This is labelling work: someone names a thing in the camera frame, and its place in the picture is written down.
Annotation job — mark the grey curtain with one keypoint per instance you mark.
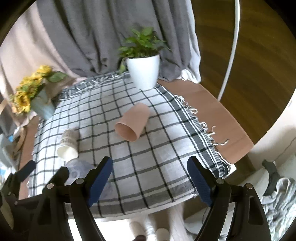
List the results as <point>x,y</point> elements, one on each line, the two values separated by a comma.
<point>88,34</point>

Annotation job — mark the plaid tablecloth with fringe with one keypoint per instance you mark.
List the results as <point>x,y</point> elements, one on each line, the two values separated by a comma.
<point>148,134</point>

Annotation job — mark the white sheer curtain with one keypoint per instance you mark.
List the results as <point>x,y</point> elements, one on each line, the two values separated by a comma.
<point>192,72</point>

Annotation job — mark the checkered paper cup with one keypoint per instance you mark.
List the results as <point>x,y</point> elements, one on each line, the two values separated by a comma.
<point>68,146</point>

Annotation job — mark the light blue ribbed vase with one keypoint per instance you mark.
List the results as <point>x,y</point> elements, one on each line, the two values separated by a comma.
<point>42,105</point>

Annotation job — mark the yellow sunflower bouquet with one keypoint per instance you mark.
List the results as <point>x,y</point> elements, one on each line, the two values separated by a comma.
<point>31,86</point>

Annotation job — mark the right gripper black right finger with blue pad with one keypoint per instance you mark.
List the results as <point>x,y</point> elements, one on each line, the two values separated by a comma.
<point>215,193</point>

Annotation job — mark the green potted plant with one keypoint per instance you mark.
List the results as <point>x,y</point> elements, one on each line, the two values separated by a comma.
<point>144,43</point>

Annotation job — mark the pink cup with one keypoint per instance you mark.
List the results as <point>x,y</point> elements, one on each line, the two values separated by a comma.
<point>132,123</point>

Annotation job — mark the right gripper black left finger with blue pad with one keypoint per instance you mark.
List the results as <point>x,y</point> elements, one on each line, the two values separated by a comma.
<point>83,193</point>

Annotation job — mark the white plant pot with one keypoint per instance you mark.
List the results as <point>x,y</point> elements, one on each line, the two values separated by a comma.
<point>144,72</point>

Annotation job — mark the clear plastic cup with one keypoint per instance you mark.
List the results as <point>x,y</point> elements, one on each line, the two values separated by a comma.
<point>79,169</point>

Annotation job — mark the white lamp pole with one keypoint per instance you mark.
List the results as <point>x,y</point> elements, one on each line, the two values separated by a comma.
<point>233,49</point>

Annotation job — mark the grey white rumpled cloth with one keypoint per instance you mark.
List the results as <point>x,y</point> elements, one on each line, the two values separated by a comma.
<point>278,201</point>

